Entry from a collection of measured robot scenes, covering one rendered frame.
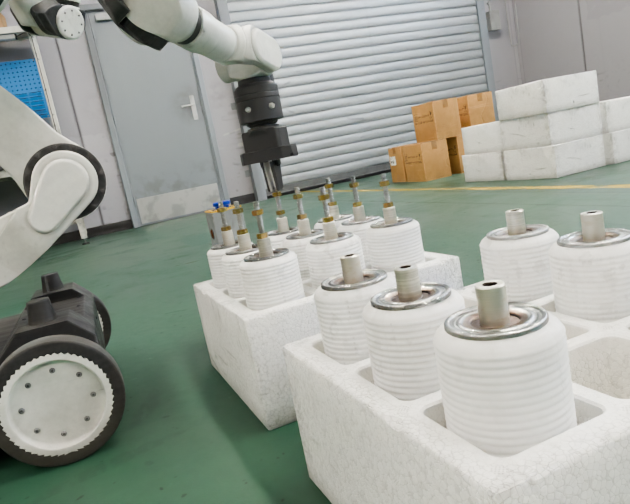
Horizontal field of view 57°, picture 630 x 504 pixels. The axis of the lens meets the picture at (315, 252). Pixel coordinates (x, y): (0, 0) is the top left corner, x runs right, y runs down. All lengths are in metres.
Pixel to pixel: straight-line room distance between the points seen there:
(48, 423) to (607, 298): 0.80
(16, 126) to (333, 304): 0.76
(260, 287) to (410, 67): 6.25
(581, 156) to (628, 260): 2.99
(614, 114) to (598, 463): 3.45
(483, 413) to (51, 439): 0.75
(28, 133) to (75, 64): 4.95
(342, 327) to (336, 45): 6.13
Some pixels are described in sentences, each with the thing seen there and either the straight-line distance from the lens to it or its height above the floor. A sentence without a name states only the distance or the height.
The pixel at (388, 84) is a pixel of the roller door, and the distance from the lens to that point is 6.88.
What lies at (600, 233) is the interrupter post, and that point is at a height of 0.26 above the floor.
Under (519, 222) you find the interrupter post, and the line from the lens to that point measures 0.77.
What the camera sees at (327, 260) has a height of 0.22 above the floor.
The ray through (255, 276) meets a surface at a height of 0.23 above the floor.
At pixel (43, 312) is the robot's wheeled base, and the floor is 0.23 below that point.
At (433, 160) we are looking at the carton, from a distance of 4.73.
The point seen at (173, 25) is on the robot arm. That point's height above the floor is 0.63.
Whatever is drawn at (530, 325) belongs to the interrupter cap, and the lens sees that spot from 0.44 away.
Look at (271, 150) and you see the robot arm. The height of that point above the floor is 0.42.
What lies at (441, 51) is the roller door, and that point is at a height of 1.24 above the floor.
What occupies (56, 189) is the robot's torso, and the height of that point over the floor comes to 0.42.
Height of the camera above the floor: 0.40
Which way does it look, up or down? 10 degrees down
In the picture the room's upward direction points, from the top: 11 degrees counter-clockwise
